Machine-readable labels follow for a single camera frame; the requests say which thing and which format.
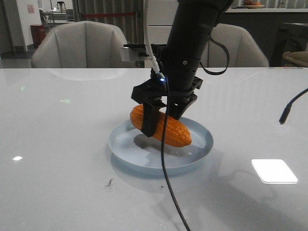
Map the white cable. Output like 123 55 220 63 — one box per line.
143 0 162 74

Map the dark armchair with cushion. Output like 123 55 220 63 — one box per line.
269 23 308 67

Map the left beige upholstered chair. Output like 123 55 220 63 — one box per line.
31 21 134 68

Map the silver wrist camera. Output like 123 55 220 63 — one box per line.
119 44 159 63

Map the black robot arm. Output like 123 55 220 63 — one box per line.
131 0 232 137

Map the fruit bowl on counter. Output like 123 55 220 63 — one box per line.
243 0 265 9

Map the black cable at right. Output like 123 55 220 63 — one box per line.
279 88 308 125

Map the black cable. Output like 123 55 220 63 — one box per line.
279 88 308 125
158 74 192 231

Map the light blue round plate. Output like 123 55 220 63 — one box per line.
109 117 213 176

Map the dark grey counter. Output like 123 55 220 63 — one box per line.
220 9 308 62

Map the white cabinet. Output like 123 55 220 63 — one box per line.
143 0 178 45

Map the red trash bin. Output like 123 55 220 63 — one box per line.
30 24 46 48

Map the orange toy corn cob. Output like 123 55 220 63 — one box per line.
130 104 192 147

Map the right beige upholstered chair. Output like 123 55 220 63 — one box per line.
201 24 269 68

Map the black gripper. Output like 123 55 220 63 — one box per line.
131 44 202 137

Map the red barrier belt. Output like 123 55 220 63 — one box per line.
81 12 135 18

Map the beige upholstered chair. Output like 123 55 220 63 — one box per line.
201 24 269 68
31 21 134 68

